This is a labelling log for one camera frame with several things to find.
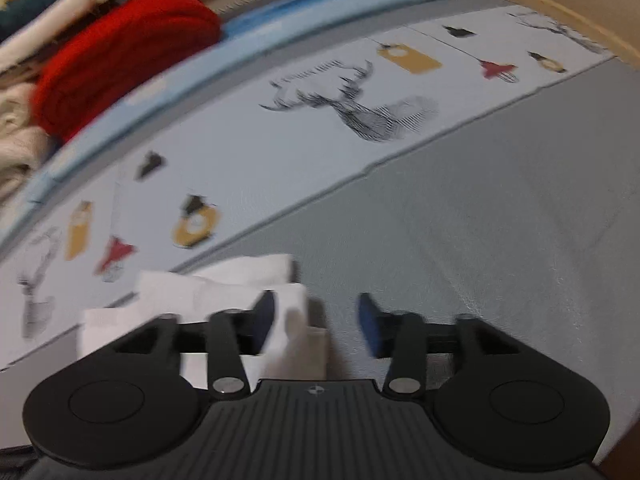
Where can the grey printed bed sheet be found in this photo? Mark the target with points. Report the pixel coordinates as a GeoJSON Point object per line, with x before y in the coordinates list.
{"type": "Point", "coordinates": [500, 210]}

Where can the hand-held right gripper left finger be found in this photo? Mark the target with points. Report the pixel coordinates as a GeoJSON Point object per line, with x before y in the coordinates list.
{"type": "Point", "coordinates": [262, 321]}

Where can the red folded blanket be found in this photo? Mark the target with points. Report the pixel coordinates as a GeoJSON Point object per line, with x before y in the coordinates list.
{"type": "Point", "coordinates": [115, 55]}

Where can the white t-shirt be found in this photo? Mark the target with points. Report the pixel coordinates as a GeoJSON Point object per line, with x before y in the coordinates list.
{"type": "Point", "coordinates": [165, 290]}

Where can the cream folded blanket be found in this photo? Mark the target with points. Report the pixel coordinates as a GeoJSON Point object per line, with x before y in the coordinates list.
{"type": "Point", "coordinates": [20, 150]}

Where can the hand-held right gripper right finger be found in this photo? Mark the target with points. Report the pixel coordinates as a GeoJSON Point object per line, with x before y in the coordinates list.
{"type": "Point", "coordinates": [370, 326]}

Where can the light blue blanket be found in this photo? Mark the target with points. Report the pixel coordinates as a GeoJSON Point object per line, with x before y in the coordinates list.
{"type": "Point", "coordinates": [300, 16]}

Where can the wooden bed frame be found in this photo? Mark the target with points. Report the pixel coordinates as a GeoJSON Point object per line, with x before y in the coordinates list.
{"type": "Point", "coordinates": [575, 15]}

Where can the white folded sheet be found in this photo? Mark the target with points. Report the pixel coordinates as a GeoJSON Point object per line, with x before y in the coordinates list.
{"type": "Point", "coordinates": [55, 16]}

